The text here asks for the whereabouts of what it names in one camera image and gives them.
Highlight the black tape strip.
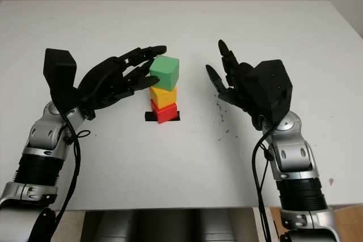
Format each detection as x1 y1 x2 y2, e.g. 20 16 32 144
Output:
144 111 181 122

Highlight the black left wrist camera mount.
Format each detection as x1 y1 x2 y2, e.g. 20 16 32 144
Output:
43 48 86 112

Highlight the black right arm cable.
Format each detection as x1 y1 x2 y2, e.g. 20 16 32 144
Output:
251 124 280 242

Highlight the yellow wooden block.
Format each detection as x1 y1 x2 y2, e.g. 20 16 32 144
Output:
149 85 178 109

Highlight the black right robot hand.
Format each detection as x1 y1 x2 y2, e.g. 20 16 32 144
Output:
205 39 275 131

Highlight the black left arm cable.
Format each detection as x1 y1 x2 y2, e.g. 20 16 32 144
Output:
45 103 91 242

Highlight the white table leg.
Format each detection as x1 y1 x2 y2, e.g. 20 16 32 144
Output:
253 206 272 242

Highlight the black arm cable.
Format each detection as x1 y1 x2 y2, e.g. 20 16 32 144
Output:
251 124 280 242
45 103 91 242

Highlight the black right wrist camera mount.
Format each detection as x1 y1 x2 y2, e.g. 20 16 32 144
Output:
243 60 293 125

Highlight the dark grey robot body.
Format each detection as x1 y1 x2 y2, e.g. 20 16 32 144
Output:
82 209 255 242

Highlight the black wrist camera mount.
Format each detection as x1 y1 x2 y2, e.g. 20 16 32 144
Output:
243 60 293 125
43 48 86 112

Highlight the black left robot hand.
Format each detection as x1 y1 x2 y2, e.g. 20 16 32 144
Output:
75 45 167 121

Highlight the green wooden block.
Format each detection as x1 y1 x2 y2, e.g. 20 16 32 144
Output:
149 56 180 92

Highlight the red wooden block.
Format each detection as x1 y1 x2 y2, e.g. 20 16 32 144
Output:
150 99 179 124

